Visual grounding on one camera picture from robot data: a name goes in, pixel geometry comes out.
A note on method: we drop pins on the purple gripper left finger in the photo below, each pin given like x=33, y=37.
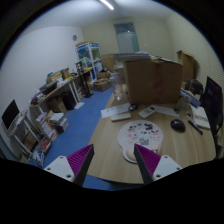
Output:
x=74, y=167

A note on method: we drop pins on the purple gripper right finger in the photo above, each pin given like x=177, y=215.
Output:
x=153, y=166

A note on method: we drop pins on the round patterned mouse pad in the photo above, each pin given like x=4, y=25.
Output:
x=142, y=132

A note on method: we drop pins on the black computer mouse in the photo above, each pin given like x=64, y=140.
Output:
x=178, y=125

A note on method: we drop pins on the white remote control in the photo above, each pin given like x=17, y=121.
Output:
x=147, y=112

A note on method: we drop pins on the white flat remote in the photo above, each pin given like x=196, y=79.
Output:
x=120, y=117

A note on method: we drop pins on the black pen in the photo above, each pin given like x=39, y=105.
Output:
x=195, y=127

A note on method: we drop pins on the white paper sheet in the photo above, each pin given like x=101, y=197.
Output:
x=115, y=110

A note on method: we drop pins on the open white notebook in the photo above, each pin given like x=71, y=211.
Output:
x=200, y=117

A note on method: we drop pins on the white side desk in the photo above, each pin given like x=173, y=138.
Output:
x=70, y=81

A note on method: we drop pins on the large cardboard box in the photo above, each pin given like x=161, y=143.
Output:
x=151, y=82

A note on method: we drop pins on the black monitor on shelf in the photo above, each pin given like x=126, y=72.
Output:
x=10, y=114

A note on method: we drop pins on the cardboard box on floor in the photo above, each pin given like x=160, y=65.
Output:
x=101, y=85

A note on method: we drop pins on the black office chair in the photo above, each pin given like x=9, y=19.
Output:
x=212, y=102

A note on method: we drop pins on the white wire shelf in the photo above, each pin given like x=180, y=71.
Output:
x=28, y=139

